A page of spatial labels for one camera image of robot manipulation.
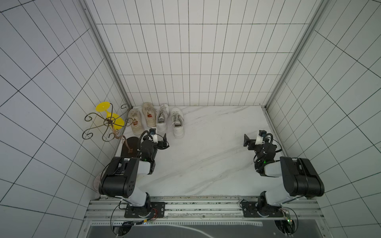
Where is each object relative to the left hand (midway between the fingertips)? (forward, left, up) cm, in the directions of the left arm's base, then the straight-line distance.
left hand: (157, 135), depth 93 cm
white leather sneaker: (+11, -13, 0) cm, 16 cm away
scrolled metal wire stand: (-9, +19, +17) cm, 27 cm away
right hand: (0, -62, +3) cm, 62 cm away
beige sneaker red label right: (+21, +10, -3) cm, 23 cm away
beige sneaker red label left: (+14, +18, -1) cm, 23 cm away
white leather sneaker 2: (+15, -1, -1) cm, 15 cm away
